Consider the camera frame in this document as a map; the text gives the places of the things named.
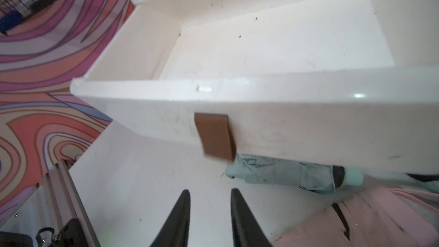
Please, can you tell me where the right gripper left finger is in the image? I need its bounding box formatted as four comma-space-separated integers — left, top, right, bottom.
151, 189, 191, 247

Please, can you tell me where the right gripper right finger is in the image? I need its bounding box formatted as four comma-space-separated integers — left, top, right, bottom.
230, 188, 272, 247

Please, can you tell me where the pink umbrella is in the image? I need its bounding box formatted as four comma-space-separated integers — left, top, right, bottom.
273, 186, 439, 247

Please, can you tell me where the mint umbrella lower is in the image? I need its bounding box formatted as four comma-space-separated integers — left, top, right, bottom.
225, 154, 364, 194

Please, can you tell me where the mint umbrella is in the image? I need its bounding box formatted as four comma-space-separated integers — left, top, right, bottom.
225, 154, 364, 194
405, 174, 439, 194

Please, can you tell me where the brown drawer pull tab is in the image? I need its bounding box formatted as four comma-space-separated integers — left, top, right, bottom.
194, 113, 237, 161

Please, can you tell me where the mint umbrella upper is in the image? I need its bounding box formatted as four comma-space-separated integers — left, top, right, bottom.
405, 174, 439, 194

